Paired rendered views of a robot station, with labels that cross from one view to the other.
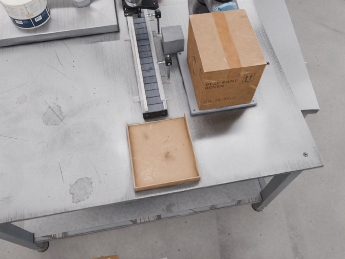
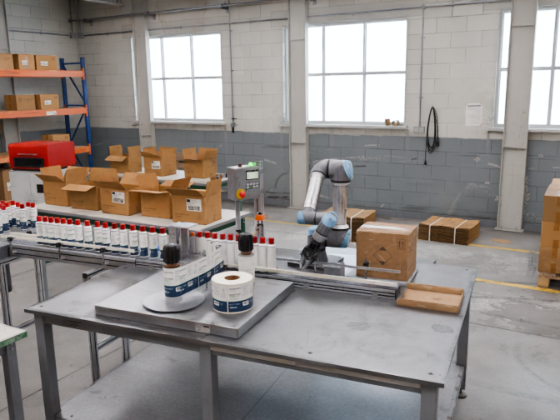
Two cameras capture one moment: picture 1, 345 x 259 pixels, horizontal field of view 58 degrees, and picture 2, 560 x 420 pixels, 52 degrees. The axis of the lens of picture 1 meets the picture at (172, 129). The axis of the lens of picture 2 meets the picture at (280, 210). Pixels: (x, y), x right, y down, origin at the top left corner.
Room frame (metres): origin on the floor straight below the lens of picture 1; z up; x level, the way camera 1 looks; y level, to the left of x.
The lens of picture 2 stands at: (-0.38, 2.83, 1.92)
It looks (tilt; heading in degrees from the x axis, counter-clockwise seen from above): 12 degrees down; 304
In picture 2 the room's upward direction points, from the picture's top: 1 degrees counter-clockwise
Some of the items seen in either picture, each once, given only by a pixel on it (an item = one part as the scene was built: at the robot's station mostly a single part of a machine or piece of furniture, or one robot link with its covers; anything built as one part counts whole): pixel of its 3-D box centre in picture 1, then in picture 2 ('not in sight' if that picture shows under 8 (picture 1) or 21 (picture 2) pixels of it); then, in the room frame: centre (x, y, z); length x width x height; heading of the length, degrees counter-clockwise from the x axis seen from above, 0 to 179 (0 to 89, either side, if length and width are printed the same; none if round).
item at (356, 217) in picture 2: not in sight; (347, 223); (2.94, -3.75, 0.16); 0.65 x 0.54 x 0.32; 8
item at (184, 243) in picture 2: not in sight; (184, 246); (1.92, 0.39, 1.01); 0.14 x 0.13 x 0.26; 10
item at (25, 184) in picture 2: not in sight; (45, 185); (6.86, -2.09, 0.61); 0.70 x 0.60 x 1.22; 15
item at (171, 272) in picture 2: not in sight; (172, 272); (1.58, 0.84, 1.04); 0.09 x 0.09 x 0.29
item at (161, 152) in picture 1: (161, 149); (431, 297); (0.54, 0.04, 0.85); 0.30 x 0.26 x 0.04; 10
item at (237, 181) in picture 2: not in sight; (243, 182); (1.64, 0.16, 1.38); 0.17 x 0.10 x 0.19; 65
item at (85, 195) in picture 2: not in sight; (89, 189); (4.28, -0.82, 0.97); 0.44 x 0.38 x 0.37; 98
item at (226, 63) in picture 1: (221, 60); (387, 250); (0.89, -0.21, 0.99); 0.30 x 0.24 x 0.27; 9
